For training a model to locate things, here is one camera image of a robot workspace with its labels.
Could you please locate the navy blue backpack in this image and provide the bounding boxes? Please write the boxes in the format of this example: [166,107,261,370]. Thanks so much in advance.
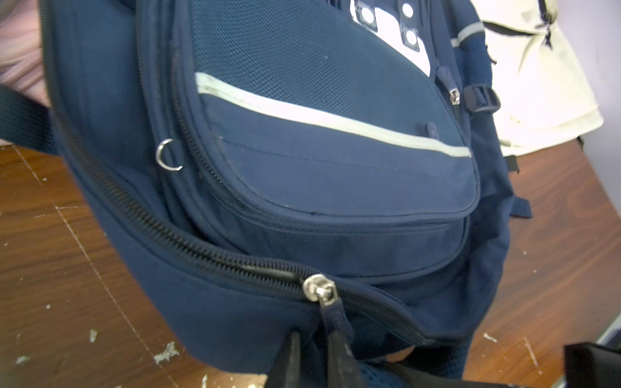
[0,0,534,388]

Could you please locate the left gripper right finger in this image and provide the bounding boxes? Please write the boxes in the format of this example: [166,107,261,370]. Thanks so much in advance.
[327,331,366,388]

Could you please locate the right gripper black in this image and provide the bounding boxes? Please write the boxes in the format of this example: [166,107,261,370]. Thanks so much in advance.
[564,343,621,388]

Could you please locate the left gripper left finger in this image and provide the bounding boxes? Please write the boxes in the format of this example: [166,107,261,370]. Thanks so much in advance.
[265,331,301,388]

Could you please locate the pink backpack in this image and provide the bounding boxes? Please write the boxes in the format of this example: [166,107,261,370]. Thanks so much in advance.
[0,0,52,146]

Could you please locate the cream canvas backpack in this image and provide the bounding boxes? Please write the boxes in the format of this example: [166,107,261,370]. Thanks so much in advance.
[473,0,603,156]

